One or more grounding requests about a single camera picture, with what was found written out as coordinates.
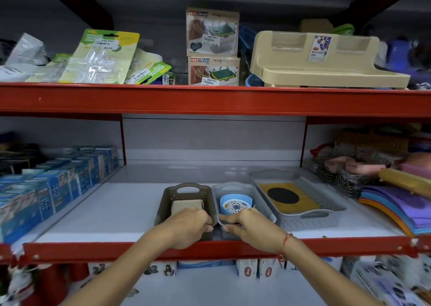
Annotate yellow plastic item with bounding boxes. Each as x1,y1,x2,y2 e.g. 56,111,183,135
378,168,431,199

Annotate pink plastic item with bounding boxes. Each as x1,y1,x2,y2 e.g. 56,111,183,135
324,156,378,176

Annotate beige plastic wall shelf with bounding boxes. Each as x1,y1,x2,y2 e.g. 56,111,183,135
249,31,411,89

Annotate person's right forearm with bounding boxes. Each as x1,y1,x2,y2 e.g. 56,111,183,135
279,235,384,306

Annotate person's left hand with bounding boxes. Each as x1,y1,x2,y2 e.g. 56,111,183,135
158,207,215,250

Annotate stack of colourful mats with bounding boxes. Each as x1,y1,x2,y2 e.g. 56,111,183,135
358,185,431,238

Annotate blue round patterned container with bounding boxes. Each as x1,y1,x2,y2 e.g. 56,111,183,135
220,193,253,215

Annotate person's left forearm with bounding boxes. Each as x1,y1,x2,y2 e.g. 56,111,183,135
60,232,170,306

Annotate clear plastic packet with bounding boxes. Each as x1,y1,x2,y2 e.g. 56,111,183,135
4,32,48,68

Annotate soap dispenser box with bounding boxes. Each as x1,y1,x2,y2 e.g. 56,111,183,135
186,7,240,58
187,57,240,87

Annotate large grey perforated tray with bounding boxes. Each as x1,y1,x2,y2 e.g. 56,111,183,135
249,169,347,231

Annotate brown plastic basket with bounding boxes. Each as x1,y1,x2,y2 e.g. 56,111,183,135
154,183,218,242

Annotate yellow mat with black oval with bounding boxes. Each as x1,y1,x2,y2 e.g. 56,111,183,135
259,182,321,215

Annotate purple plastic item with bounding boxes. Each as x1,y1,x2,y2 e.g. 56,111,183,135
384,38,431,90

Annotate dark boxes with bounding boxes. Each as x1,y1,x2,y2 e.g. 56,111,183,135
0,143,42,176

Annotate white printed box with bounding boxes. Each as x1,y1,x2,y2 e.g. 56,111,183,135
88,261,178,277

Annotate wire mesh baskets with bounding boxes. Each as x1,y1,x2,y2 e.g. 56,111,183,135
302,156,383,199

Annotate brown cardboard box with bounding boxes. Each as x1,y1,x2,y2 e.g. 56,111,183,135
300,18,334,33

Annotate large green blister pack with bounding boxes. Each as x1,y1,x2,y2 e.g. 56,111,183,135
58,29,140,84

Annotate red metal shelf rack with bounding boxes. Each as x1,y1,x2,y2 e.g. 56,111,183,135
0,0,431,266

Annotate red thread bracelet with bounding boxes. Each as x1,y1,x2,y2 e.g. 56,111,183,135
277,233,293,262

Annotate pile of printed boxes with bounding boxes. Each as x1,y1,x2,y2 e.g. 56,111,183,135
340,255,431,306

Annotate grey plastic basket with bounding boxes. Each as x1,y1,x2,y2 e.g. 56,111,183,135
211,181,277,240

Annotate brown woven basket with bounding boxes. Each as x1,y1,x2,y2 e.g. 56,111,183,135
336,130,410,155

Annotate beige plastic soap case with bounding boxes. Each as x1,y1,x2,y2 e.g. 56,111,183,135
171,199,205,215

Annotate white small box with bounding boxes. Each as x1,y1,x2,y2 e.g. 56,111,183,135
257,258,287,279
236,259,259,278

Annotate row of blue boxes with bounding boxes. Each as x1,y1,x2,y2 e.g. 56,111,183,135
0,145,119,244

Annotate small green blister pack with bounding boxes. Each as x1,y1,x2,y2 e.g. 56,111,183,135
125,61,172,85

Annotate person's right hand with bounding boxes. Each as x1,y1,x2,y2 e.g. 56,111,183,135
220,208,291,254

